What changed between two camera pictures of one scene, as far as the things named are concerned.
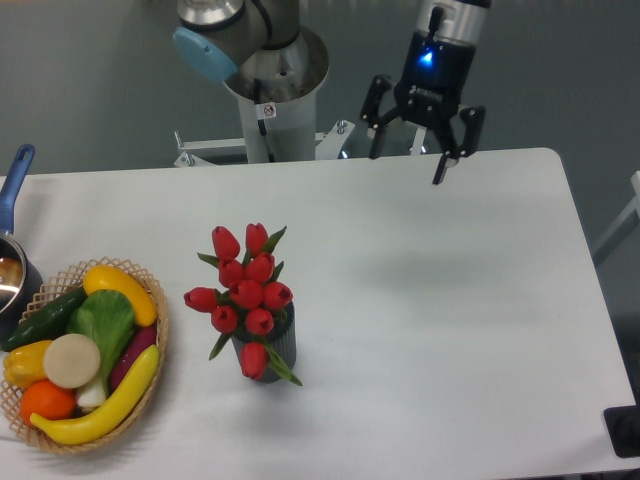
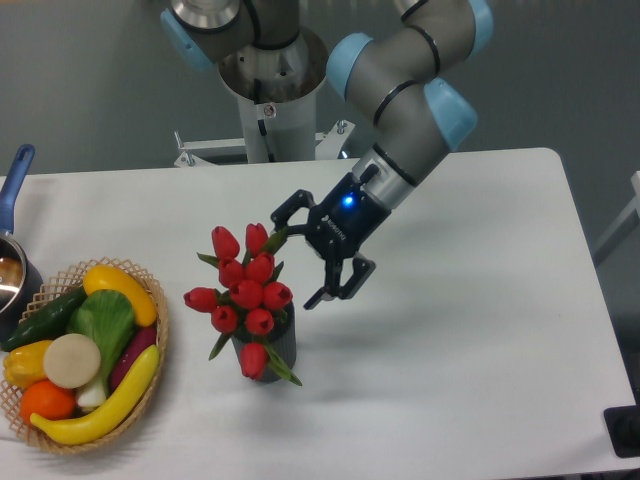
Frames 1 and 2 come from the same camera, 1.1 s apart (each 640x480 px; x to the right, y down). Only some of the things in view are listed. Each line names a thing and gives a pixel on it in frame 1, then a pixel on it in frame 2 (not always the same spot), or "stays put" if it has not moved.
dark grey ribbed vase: x=282 y=339 stays put
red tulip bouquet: x=242 y=309 stays put
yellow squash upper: x=105 y=278 stays put
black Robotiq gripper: x=434 y=76 → x=337 y=227
